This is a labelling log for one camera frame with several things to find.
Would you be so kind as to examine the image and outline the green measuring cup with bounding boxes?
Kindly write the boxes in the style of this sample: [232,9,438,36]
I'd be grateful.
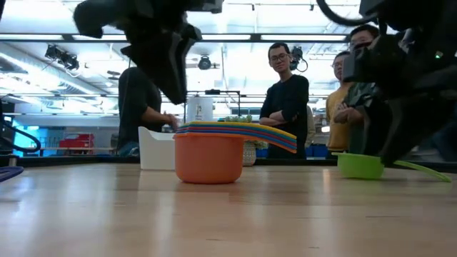
[331,151,453,183]

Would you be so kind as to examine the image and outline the black overhead frame beam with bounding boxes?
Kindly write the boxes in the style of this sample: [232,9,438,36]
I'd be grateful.
[0,33,349,44]

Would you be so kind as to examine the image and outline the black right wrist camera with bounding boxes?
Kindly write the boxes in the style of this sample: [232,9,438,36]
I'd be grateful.
[342,34,408,85]

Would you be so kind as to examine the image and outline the white cylindrical tank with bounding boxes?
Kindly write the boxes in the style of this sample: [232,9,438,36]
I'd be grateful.
[186,96,214,124]

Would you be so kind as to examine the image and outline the orange measuring cup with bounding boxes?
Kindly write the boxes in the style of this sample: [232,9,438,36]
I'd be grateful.
[174,131,297,185]

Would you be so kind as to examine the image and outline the black tubular stand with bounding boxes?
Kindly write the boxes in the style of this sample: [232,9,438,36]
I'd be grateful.
[184,89,241,123]

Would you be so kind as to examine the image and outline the yellow measuring cup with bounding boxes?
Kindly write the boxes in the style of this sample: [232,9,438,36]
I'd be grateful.
[181,121,297,141]

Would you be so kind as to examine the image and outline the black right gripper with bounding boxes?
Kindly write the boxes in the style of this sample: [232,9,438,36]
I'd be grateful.
[367,24,457,167]

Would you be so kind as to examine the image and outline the curved black cable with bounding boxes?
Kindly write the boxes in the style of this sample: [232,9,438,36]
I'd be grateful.
[0,121,42,154]

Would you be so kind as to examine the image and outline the white plastic basket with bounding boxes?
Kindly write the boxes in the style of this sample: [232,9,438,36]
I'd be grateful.
[138,126,176,171]

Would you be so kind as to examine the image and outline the small navy measuring cup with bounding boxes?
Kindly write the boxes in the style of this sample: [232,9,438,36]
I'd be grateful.
[0,166,25,183]

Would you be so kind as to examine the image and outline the black ceiling track lights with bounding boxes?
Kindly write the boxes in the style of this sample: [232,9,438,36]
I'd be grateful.
[44,44,80,71]

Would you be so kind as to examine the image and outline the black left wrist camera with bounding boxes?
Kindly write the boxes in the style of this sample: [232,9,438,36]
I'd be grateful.
[185,0,224,14]

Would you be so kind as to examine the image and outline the blue measuring cup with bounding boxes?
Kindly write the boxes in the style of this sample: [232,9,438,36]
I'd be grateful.
[176,128,297,151]

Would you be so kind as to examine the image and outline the round black ceiling fixture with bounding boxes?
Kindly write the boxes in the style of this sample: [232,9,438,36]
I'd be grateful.
[197,55,212,71]

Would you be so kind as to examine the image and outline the green potted succulent plant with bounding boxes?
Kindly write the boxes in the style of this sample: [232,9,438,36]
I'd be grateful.
[223,114,269,168]

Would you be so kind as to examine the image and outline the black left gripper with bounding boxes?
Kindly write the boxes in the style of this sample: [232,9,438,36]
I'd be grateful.
[117,0,203,105]

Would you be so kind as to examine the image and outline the black hanging camera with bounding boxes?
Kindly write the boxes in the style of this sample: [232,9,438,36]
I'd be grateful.
[289,46,308,72]

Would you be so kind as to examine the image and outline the red tool cabinet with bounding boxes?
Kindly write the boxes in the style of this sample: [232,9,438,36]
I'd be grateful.
[59,133,95,149]

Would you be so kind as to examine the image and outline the person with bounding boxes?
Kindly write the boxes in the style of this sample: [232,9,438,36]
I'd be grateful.
[333,24,383,154]
[117,66,179,158]
[325,51,353,153]
[259,42,310,160]

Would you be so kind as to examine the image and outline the blue storage bins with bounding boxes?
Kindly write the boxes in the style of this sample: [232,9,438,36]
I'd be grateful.
[256,143,330,158]

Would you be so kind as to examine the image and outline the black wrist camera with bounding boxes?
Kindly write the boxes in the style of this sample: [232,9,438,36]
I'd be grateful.
[342,34,408,85]
[185,0,224,14]

